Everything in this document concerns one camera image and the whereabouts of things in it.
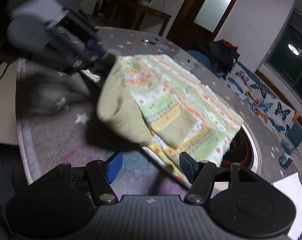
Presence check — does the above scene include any colourful patterned baby garment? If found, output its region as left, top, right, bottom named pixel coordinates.
left=97, top=52, right=243, bottom=186

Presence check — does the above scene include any dark clothes pile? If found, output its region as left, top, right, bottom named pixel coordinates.
left=204, top=40, right=240, bottom=77

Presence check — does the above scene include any black round induction cooker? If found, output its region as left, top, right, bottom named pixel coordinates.
left=220, top=128, right=254, bottom=168

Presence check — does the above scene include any grey star pattern tablecloth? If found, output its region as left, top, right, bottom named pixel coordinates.
left=16, top=27, right=297, bottom=196

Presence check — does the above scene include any blue toy watch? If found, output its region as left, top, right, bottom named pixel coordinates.
left=279, top=153, right=293, bottom=169

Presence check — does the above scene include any white paper sheet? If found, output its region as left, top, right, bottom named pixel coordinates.
left=273, top=172, right=302, bottom=239

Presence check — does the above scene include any butterfly print pillow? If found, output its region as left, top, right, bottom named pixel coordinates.
left=254, top=100, right=299, bottom=140
left=224, top=62, right=276, bottom=112

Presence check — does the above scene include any wooden side table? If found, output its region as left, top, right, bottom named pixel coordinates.
left=129, top=2, right=172, bottom=36

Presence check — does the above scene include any blue sofa mattress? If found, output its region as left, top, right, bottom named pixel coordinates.
left=187, top=50, right=302, bottom=153

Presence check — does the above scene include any dark window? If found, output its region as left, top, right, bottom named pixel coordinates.
left=267, top=10, right=302, bottom=100

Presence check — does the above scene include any brown door with glass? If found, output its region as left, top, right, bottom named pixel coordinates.
left=167, top=0, right=236, bottom=50

